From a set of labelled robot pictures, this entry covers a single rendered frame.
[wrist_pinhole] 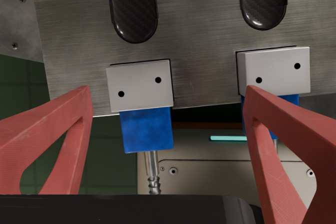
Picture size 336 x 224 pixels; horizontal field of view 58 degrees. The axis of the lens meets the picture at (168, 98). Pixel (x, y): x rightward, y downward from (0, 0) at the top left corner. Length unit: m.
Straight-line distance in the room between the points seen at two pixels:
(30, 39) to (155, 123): 0.17
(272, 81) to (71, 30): 0.17
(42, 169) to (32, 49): 0.99
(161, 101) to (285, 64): 0.10
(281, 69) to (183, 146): 0.67
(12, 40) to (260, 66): 0.25
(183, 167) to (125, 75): 0.69
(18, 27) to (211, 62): 0.20
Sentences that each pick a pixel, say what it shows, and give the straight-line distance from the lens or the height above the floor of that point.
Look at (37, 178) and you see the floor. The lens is 1.33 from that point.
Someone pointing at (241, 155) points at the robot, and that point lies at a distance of 0.92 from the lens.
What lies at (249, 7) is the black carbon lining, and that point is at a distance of 0.28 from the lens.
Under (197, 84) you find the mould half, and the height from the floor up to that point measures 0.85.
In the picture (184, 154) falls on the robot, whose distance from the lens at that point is 0.89.
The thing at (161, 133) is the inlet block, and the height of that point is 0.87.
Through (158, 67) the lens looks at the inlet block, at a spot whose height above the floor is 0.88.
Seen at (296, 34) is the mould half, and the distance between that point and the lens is 0.28.
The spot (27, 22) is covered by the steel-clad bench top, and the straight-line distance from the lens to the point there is 0.35.
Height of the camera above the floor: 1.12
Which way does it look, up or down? 81 degrees down
